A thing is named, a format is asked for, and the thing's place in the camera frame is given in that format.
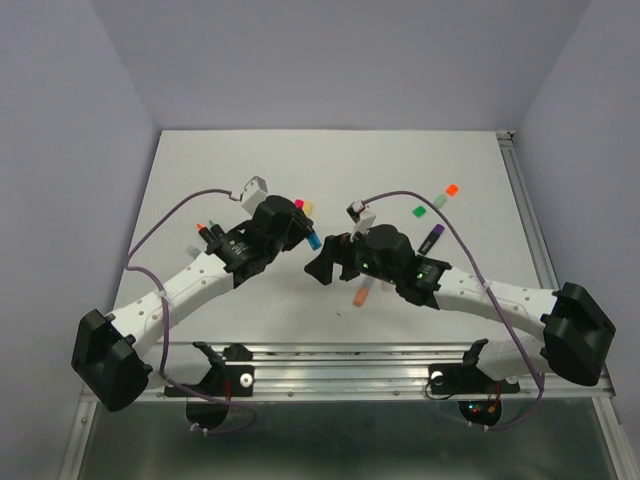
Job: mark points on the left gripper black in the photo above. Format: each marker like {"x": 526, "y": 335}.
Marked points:
{"x": 300, "y": 225}

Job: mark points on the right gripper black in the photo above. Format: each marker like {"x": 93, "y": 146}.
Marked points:
{"x": 337, "y": 247}

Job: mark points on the black highlighter blue cap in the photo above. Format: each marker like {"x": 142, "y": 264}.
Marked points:
{"x": 314, "y": 241}

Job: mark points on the grey highlighter orange cap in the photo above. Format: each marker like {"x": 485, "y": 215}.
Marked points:
{"x": 361, "y": 294}

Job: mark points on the black highlighter orange tip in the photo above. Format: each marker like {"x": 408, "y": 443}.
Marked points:
{"x": 205, "y": 234}

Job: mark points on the black highlighter purple cap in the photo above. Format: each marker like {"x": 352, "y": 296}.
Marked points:
{"x": 431, "y": 239}

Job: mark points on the pastel green pen cap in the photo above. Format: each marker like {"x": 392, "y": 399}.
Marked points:
{"x": 440, "y": 201}

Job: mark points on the orange pen cap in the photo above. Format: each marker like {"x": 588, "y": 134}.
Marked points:
{"x": 452, "y": 190}

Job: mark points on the black highlighter green cap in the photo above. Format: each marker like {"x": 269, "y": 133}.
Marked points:
{"x": 215, "y": 229}

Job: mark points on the pastel green highlighter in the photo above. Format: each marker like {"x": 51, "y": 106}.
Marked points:
{"x": 193, "y": 251}

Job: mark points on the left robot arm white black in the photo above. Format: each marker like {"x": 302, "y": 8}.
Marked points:
{"x": 109, "y": 349}

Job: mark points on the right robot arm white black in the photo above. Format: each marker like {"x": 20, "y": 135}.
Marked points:
{"x": 561, "y": 331}

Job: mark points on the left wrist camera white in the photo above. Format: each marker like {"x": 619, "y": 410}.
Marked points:
{"x": 254, "y": 192}

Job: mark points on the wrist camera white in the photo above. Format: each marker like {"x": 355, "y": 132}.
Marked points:
{"x": 254, "y": 192}
{"x": 362, "y": 217}

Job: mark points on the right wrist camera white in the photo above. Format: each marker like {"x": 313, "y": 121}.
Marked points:
{"x": 362, "y": 217}

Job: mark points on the aluminium front rail frame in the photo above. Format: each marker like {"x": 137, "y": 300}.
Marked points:
{"x": 353, "y": 412}

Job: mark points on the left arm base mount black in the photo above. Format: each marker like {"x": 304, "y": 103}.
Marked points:
{"x": 227, "y": 373}

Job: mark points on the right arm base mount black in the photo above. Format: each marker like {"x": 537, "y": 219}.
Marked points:
{"x": 457, "y": 379}

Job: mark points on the aluminium right rail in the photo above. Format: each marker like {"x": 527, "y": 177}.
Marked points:
{"x": 538, "y": 251}

